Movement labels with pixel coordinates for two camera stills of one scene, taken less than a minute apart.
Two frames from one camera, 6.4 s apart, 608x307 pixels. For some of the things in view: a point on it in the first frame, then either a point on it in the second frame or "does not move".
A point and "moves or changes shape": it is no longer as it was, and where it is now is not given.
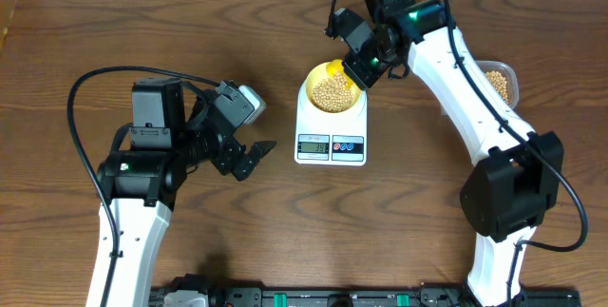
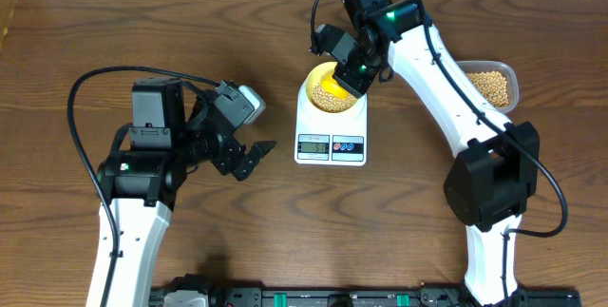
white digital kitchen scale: [323, 138] does not move
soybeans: [500, 83] does not move
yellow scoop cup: [335, 67] moves or changes shape
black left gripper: [226, 157] does not move
